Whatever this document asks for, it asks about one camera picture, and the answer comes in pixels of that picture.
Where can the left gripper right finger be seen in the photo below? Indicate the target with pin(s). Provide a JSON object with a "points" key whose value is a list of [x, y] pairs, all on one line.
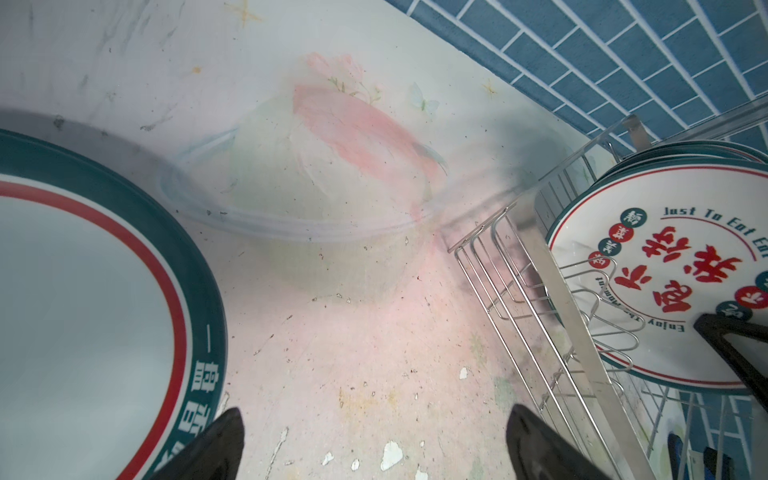
{"points": [[538, 452]]}

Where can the white plate orange sunburst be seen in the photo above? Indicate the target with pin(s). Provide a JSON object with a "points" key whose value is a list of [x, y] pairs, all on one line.
{"points": [[678, 160]]}

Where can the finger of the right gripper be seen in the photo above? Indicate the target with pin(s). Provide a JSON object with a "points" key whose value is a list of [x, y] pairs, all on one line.
{"points": [[743, 347]]}

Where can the metal wire dish rack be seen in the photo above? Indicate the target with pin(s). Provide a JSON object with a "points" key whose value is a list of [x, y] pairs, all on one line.
{"points": [[617, 420]]}

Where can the small red rimmed white plate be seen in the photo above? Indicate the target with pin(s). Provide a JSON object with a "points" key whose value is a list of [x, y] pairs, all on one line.
{"points": [[113, 329]]}

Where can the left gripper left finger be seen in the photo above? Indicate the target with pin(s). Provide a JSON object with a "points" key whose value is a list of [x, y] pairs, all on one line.
{"points": [[216, 453]]}

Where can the white plate red characters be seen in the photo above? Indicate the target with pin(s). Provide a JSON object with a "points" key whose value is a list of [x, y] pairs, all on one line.
{"points": [[663, 247]]}

